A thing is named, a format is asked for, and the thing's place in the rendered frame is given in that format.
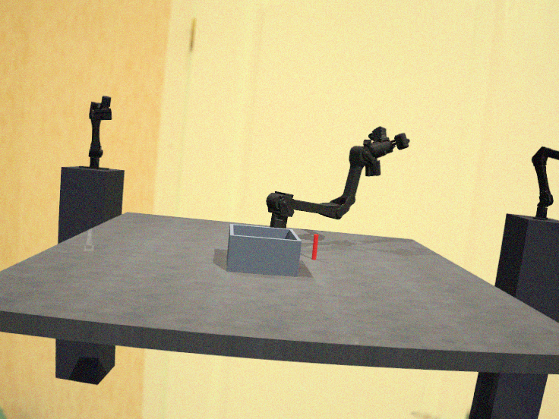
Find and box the red peg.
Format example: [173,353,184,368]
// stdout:
[312,235,318,260]

